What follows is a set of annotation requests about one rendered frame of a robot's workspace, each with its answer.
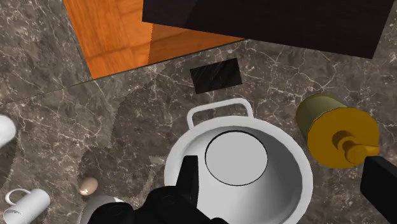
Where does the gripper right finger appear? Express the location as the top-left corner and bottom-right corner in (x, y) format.
(359, 156), (397, 224)

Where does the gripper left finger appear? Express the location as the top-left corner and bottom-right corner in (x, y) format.
(88, 155), (230, 224)

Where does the yellow pump soap dispenser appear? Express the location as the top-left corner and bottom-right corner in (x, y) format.
(295, 94), (381, 170)

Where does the grey round container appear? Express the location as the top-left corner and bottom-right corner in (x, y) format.
(75, 194), (125, 224)

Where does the brown egg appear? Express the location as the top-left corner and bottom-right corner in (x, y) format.
(78, 176), (99, 197)

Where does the black flat rectangular block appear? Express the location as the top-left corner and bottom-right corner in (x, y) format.
(189, 57), (244, 95)

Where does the white mug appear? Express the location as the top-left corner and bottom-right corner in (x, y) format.
(2, 188), (52, 224)

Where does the white rounded object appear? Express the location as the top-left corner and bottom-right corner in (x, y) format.
(0, 114), (17, 148)

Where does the white pot with handle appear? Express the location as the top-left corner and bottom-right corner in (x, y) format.
(164, 97), (314, 224)

